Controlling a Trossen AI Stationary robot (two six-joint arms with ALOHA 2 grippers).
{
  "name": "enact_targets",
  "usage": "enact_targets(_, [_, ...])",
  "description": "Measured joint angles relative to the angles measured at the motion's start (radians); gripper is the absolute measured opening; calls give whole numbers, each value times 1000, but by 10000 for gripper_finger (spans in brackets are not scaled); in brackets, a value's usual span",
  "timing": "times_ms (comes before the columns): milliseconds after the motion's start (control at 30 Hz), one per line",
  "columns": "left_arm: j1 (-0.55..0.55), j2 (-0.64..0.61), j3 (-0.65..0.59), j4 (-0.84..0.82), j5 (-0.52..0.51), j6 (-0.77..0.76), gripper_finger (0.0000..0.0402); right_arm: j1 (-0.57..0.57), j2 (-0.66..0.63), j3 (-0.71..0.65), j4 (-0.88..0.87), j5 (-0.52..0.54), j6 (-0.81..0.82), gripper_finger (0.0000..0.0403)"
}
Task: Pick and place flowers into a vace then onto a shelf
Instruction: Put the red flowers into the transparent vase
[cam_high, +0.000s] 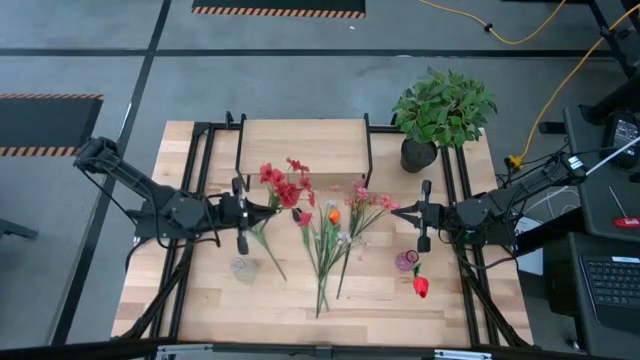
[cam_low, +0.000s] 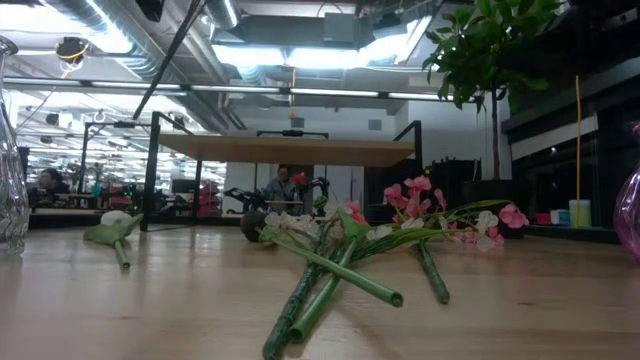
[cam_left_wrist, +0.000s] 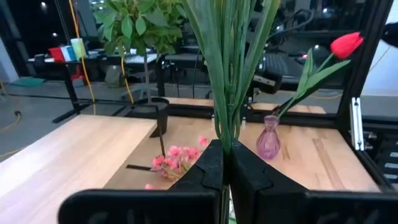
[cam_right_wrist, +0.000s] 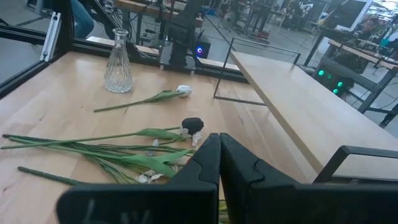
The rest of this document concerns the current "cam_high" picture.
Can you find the laptop keyboard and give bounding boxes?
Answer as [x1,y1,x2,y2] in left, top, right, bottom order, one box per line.
[578,254,640,335]

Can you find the red-handled screwdriver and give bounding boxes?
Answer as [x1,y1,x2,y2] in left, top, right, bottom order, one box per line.
[607,185,640,230]

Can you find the dark grey desk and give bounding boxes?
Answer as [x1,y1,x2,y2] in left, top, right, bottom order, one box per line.
[563,105,640,245]

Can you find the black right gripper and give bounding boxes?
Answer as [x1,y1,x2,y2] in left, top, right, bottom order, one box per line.
[391,179,447,254]

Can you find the black hazard-striped floor mat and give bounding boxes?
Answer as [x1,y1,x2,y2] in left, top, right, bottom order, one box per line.
[191,0,367,20]
[0,93,105,158]

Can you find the white cable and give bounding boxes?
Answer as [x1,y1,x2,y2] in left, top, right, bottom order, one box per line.
[574,135,640,182]

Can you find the dark furniture foot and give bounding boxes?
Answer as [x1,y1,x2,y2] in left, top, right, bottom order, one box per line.
[0,218,40,242]

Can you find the red artificial tulip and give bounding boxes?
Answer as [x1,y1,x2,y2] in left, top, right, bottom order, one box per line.
[410,263,430,300]

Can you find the wooden shelf with black frame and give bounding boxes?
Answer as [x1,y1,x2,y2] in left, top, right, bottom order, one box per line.
[234,112,375,191]

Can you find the clear glass vase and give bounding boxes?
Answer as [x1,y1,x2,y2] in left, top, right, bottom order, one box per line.
[229,255,259,285]

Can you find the potted green plant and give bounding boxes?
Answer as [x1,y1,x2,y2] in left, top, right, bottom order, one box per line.
[391,67,499,175]

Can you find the black aluminium table frame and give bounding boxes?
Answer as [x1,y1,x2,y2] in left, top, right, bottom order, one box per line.
[112,110,535,350]

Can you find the red artificial flower bunch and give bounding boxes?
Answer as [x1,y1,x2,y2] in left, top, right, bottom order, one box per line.
[249,157,317,282]

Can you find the orange artificial tulip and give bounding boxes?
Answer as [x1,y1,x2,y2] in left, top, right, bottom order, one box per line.
[315,209,343,320]

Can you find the black rig crossbar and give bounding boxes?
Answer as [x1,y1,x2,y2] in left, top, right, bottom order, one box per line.
[0,337,640,360]

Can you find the yellow extension cable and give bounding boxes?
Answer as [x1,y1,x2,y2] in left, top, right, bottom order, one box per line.
[417,0,569,46]
[504,2,640,172]

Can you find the silver bracket plate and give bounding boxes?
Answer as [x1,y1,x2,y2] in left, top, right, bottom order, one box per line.
[433,348,494,360]
[155,343,215,360]

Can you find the black stand legs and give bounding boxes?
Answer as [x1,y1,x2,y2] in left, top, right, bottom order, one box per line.
[579,0,640,126]

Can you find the pink artificial flower bunch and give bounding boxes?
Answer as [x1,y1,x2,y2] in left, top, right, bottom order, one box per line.
[330,179,401,300]

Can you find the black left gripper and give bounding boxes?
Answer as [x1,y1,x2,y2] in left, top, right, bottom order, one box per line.
[219,176,277,256]

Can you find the black handheld screen device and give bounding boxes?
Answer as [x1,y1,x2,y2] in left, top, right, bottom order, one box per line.
[601,110,640,170]

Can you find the white paper sheet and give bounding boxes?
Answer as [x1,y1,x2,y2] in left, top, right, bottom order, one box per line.
[513,215,545,277]

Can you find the purple glass vase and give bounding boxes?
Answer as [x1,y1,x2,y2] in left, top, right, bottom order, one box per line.
[394,248,420,273]

